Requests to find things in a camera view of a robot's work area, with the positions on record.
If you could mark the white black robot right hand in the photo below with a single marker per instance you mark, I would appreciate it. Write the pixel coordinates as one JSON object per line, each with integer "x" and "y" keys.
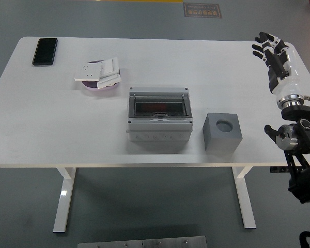
{"x": 286, "y": 82}

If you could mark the transparent hinged box lid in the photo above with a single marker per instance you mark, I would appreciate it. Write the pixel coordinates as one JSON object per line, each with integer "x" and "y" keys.
{"x": 175, "y": 107}

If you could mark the grey plastic junction box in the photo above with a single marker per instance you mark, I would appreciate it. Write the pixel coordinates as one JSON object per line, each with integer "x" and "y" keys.
{"x": 157, "y": 126}

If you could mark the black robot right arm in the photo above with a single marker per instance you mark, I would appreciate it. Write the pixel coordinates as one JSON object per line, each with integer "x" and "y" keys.
{"x": 304, "y": 144}

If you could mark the black table control panel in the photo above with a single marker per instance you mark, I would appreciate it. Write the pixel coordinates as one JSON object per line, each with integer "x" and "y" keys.
{"x": 279, "y": 169}

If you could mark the grey block with round hole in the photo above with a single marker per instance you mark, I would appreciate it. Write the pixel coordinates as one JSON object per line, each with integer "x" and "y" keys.
{"x": 217, "y": 139}

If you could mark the brown floor sign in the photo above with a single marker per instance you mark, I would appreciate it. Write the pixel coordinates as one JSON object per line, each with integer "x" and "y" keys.
{"x": 202, "y": 10}

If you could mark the white table leg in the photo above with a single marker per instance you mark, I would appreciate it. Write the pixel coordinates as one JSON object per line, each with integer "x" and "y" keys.
{"x": 63, "y": 201}
{"x": 245, "y": 201}

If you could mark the purple shallow bowl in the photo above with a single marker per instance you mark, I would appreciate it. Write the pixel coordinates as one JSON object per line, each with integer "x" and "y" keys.
{"x": 93, "y": 87}

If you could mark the grey metal plate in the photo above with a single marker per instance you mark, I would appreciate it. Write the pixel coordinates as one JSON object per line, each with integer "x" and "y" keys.
{"x": 142, "y": 242}

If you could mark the black smartphone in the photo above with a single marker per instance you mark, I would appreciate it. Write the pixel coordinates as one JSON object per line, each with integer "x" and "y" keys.
{"x": 44, "y": 51}

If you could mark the white wall switch panel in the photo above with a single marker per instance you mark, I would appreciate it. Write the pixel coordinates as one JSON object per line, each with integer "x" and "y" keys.
{"x": 108, "y": 82}
{"x": 109, "y": 65}

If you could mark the white wall socket panel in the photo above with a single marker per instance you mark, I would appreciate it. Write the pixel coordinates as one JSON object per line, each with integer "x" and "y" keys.
{"x": 87, "y": 72}

